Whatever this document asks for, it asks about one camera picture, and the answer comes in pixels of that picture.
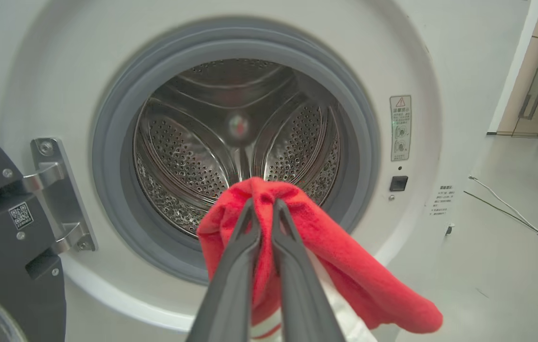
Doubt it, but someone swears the grey warning sticker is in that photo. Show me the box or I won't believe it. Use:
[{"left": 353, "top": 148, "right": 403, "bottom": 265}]
[{"left": 390, "top": 95, "right": 412, "bottom": 162}]

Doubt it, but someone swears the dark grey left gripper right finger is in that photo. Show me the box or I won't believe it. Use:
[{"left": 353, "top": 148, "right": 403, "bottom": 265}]
[{"left": 271, "top": 199, "right": 346, "bottom": 342}]

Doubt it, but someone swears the silver metal door hinge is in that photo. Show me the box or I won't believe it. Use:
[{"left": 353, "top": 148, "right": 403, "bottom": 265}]
[{"left": 23, "top": 137, "right": 97, "bottom": 255}]

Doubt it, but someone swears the white front-load washing machine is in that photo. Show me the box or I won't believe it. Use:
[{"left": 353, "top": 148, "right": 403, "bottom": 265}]
[{"left": 0, "top": 0, "right": 538, "bottom": 342}]

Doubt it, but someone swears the black floor cable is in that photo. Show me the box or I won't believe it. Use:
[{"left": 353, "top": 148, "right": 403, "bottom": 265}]
[{"left": 464, "top": 190, "right": 538, "bottom": 247}]

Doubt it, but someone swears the red and white garment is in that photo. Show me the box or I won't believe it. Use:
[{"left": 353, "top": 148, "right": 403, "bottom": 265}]
[{"left": 196, "top": 177, "right": 444, "bottom": 340}]

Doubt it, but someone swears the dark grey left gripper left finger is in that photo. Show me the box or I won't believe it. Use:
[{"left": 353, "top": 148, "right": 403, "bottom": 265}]
[{"left": 186, "top": 199, "right": 262, "bottom": 342}]

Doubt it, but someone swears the white floor cable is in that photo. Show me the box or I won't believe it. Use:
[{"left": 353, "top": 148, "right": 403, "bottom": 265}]
[{"left": 469, "top": 176, "right": 538, "bottom": 250}]

